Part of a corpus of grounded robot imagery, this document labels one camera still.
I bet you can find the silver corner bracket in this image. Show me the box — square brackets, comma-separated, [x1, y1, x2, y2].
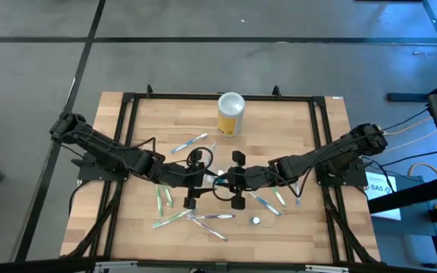
[303, 264, 351, 273]
[93, 259, 139, 271]

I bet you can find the coiled orange cable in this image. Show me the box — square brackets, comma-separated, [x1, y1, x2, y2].
[407, 162, 437, 179]

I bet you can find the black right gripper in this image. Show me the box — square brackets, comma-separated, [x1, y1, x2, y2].
[217, 150, 272, 210]

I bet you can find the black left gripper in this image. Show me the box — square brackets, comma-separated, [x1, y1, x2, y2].
[165, 150, 219, 209]

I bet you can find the yellow canister with white lid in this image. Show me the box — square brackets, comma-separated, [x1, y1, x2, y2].
[216, 91, 247, 138]

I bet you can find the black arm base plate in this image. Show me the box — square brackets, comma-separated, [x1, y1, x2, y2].
[77, 151, 130, 182]
[314, 155, 369, 187]

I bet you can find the black metal beam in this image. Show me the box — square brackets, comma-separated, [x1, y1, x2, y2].
[367, 174, 437, 215]

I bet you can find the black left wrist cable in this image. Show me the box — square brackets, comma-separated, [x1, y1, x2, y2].
[185, 146, 215, 171]

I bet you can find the black aluminium table frame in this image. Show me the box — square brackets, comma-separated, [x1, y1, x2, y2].
[59, 83, 382, 266]

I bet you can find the white SA5 sign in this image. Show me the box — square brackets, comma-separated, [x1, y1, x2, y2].
[364, 171, 402, 221]

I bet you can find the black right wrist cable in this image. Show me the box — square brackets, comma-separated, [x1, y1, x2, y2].
[212, 177, 239, 202]

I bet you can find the black floor bar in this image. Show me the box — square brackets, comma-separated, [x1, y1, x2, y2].
[386, 92, 432, 103]

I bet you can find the green toothbrush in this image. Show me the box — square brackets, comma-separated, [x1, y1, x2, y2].
[155, 184, 165, 218]
[163, 185, 174, 209]
[152, 209, 195, 230]
[271, 186, 288, 209]

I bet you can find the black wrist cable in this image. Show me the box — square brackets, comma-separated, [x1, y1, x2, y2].
[212, 177, 239, 202]
[185, 146, 215, 171]

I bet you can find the cream cable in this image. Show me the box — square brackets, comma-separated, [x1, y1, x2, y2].
[385, 115, 437, 152]

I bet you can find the long black cable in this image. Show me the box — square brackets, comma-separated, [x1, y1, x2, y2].
[362, 146, 437, 168]

